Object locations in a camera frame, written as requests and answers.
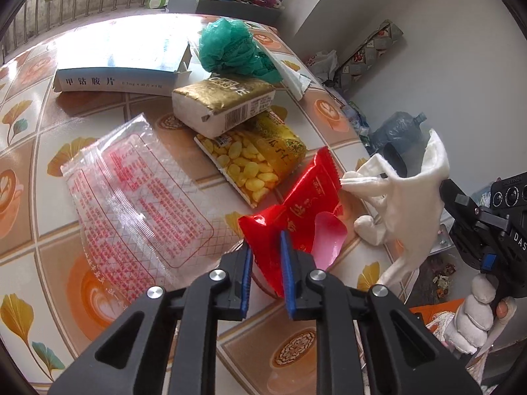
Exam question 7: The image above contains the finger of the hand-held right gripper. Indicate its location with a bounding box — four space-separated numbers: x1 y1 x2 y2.
448 214 489 266
439 178 482 220

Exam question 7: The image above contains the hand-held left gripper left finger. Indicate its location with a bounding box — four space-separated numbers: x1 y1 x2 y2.
48 243 254 395

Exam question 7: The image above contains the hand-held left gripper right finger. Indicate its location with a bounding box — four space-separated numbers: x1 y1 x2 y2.
280 230 482 395

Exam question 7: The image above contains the white knit glove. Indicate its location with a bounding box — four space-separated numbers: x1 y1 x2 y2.
340 129 451 286

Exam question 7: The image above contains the red foil wrapper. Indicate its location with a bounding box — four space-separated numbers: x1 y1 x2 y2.
238 147 347 297

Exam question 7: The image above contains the yellow snack packet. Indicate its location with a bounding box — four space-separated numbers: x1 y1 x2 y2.
193 109 307 209

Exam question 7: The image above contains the clear bag with red print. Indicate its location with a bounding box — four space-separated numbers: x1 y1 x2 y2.
60 112 243 303

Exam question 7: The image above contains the gold and white packet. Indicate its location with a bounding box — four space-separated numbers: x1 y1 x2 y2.
172 73 276 139

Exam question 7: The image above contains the white tissue paper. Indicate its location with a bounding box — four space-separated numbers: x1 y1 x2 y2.
263 45 314 100

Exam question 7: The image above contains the blue white medicine box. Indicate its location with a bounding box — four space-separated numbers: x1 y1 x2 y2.
52 35 193 94

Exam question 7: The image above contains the person's right hand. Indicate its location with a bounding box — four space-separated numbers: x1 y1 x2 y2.
442 274 517 355

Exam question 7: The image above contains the orange cloth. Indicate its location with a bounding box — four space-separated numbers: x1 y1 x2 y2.
407 300 466 326

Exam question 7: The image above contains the blue water jug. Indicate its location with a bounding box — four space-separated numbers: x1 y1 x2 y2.
368 111 427 157

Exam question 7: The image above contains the pile of plastic wrappers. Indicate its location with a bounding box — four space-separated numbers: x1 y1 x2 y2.
342 99 373 149

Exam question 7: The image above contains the patterned folded board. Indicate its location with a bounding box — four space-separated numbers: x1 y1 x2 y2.
333 20 406 91

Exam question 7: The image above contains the white plastic bag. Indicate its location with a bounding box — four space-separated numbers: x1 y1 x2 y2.
307 49 339 81

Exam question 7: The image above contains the grey cabinet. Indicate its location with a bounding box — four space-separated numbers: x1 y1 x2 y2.
167 0 285 25

